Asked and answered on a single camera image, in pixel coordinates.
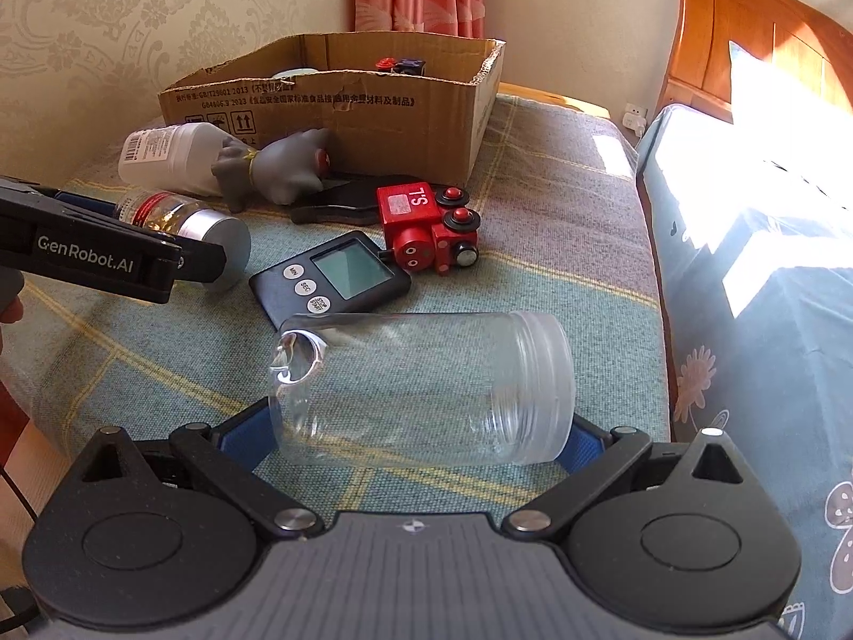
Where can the black digital timer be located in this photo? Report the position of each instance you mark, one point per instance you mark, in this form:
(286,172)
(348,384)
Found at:
(333,277)

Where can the plaid cloth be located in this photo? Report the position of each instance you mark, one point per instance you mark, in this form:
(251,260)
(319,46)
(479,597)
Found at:
(566,246)

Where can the black glossy plastic piece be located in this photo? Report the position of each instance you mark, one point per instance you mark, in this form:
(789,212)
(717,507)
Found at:
(340,203)

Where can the person's left hand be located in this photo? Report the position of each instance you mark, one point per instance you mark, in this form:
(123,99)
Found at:
(8,323)

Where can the grey rubber toy figure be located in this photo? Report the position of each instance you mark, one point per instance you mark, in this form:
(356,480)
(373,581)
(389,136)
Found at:
(280,166)

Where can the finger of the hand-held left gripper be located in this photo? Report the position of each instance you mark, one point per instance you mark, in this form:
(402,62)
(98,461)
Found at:
(86,202)
(203,260)

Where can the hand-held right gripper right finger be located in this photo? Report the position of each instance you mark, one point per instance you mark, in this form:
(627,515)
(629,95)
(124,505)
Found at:
(588,443)

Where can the white wall socket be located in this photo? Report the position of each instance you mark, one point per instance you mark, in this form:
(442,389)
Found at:
(635,117)

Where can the clear plastic case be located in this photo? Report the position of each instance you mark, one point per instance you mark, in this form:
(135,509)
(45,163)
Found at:
(426,386)

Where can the red wooden toy train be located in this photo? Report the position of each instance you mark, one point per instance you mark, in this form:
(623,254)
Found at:
(420,223)

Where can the mint green earbuds case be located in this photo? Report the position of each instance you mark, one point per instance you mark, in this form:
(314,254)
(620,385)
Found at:
(294,73)

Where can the wooden bed headboard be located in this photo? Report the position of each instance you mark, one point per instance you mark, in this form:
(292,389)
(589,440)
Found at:
(746,6)

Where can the white pillow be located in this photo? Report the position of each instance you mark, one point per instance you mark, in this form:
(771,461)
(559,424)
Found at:
(786,93)

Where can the brown cardboard box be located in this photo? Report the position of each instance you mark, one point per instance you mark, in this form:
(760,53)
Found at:
(373,133)

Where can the wooden nightstand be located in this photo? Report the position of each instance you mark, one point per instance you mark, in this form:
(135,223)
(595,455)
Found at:
(553,94)

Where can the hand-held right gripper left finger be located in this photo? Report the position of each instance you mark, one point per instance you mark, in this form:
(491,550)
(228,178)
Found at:
(243,443)

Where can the red and blue wheeled toy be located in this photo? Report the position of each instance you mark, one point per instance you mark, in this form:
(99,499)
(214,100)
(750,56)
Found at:
(400,65)

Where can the small glass jar silver lid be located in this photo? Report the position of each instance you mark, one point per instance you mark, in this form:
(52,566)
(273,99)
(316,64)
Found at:
(180,223)

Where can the white plastic bottle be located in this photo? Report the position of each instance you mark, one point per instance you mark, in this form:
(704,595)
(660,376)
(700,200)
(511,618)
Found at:
(173,153)

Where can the blue floral bed sheet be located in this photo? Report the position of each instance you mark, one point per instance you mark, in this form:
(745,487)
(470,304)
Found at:
(733,380)

